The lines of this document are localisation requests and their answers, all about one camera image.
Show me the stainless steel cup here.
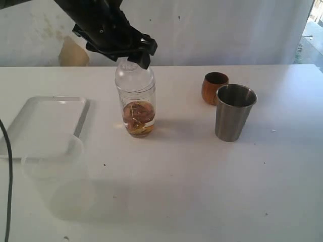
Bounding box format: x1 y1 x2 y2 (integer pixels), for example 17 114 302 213
215 84 257 142

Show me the brown food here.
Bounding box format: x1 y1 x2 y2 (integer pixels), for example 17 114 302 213
122 101 155 137

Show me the white rectangular tray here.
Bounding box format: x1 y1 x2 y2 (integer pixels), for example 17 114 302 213
7 96 90 159

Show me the wooden cup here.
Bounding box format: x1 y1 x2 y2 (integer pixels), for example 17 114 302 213
201 72 229 105

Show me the translucent plastic container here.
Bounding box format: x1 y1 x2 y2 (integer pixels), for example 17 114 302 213
21 134 95 220

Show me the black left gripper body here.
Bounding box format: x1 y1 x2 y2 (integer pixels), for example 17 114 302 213
73 14 157 55

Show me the clear plastic shaker cup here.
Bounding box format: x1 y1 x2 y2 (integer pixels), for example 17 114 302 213
118 85 156 138

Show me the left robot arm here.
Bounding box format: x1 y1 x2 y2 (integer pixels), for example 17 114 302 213
56 1 157 70

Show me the clear plastic lid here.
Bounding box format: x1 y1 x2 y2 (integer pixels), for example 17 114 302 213
115 58 155 93

